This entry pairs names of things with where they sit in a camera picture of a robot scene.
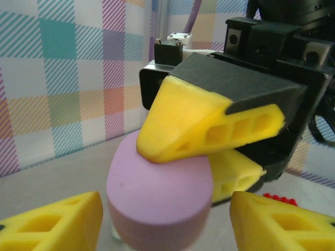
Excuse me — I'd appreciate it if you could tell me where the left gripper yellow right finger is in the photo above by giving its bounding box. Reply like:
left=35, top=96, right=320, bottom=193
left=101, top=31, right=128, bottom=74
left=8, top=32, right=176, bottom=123
left=230, top=191, right=335, bottom=251

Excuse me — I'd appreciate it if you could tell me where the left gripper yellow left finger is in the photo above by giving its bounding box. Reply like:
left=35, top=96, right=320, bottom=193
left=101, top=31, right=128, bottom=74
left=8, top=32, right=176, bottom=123
left=0, top=191, right=104, bottom=251

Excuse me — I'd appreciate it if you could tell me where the purple earbud charging case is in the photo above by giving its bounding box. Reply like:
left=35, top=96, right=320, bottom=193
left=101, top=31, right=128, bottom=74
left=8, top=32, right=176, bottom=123
left=106, top=130, right=215, bottom=251

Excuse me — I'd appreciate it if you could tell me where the red wide toy brick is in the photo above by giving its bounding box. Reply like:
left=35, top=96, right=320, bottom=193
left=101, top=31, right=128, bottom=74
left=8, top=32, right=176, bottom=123
left=262, top=192, right=298, bottom=207

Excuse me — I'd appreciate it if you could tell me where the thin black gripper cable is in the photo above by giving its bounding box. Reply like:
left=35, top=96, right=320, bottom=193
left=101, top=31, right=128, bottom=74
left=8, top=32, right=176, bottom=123
left=308, top=115, right=335, bottom=144

